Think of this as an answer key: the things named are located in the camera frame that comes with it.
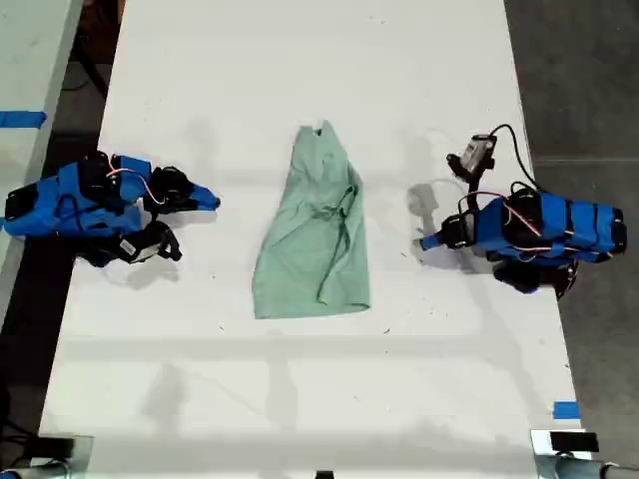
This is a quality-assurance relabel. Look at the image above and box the pale green T-shirt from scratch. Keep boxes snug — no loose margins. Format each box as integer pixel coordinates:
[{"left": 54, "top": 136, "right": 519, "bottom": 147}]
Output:
[{"left": 252, "top": 119, "right": 373, "bottom": 321}]

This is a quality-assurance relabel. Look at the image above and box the long blue tape strip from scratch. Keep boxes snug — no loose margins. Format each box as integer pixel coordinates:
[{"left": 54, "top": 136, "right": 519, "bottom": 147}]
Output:
[{"left": 0, "top": 110, "right": 48, "bottom": 131}]

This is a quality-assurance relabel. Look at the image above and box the white side table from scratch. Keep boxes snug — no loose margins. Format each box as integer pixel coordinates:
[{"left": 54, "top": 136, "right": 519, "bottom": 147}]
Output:
[{"left": 0, "top": 0, "right": 85, "bottom": 325}]

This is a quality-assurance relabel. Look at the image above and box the small black box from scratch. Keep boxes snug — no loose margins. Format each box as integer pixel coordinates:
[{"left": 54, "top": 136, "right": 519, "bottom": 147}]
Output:
[
  {"left": 36, "top": 436, "right": 77, "bottom": 459},
  {"left": 549, "top": 431, "right": 600, "bottom": 453}
]

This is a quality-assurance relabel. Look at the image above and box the metal table clamp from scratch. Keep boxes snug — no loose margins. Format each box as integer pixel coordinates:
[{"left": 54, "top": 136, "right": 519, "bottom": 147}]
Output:
[
  {"left": 529, "top": 428, "right": 601, "bottom": 479},
  {"left": 28, "top": 434, "right": 96, "bottom": 479}
]

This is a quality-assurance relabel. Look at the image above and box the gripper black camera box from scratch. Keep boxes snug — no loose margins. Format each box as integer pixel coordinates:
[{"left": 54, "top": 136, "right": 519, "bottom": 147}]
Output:
[
  {"left": 117, "top": 222, "right": 184, "bottom": 265},
  {"left": 445, "top": 133, "right": 498, "bottom": 177}
]

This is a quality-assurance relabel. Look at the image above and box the gripper black camera cable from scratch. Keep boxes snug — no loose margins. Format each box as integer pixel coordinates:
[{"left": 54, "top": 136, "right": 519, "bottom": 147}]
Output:
[{"left": 487, "top": 124, "right": 538, "bottom": 194}]

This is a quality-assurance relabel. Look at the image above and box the black floor cable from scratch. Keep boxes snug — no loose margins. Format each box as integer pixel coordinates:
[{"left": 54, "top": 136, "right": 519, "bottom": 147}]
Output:
[{"left": 63, "top": 29, "right": 109, "bottom": 100}]

